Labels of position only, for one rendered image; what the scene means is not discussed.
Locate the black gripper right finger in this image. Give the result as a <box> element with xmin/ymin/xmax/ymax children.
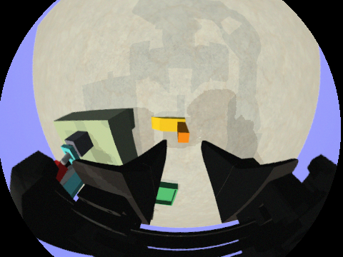
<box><xmin>201</xmin><ymin>140</ymin><xmax>298</xmax><ymax>223</ymax></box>

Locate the green tray floor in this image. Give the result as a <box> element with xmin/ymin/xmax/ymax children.
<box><xmin>156</xmin><ymin>188</ymin><xmax>175</xmax><ymax>201</ymax></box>

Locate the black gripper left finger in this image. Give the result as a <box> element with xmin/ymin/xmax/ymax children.
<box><xmin>72</xmin><ymin>140</ymin><xmax>166</xmax><ymax>226</ymax></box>

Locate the red-headed stop pin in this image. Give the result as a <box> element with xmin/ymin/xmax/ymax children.
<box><xmin>54</xmin><ymin>152</ymin><xmax>71</xmax><ymax>183</ymax></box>

